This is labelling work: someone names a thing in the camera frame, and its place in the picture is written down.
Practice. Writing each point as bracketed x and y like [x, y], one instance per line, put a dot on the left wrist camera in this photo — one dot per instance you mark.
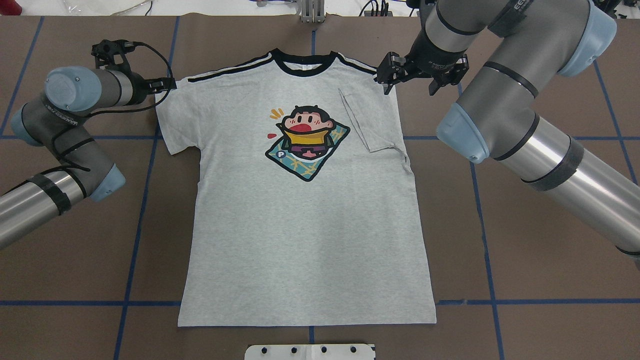
[111, 55]

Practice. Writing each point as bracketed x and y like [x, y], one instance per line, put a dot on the aluminium frame post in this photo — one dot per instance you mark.
[311, 11]

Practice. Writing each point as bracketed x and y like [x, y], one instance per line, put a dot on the grey cartoon print t-shirt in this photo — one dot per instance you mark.
[306, 212]

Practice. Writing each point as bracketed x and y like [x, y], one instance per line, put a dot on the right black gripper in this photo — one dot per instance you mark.
[431, 59]

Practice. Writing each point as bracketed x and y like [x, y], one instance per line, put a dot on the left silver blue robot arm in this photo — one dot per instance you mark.
[55, 120]

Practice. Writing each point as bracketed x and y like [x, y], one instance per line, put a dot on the red cylinder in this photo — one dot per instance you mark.
[10, 8]

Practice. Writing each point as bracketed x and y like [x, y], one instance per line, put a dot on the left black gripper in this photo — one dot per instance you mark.
[140, 87]

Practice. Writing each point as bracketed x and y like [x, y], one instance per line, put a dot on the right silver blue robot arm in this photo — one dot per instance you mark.
[492, 118]

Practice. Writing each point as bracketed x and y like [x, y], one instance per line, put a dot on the clear plastic bag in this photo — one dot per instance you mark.
[102, 7]

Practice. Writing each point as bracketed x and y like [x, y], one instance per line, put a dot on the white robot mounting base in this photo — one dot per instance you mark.
[348, 351]

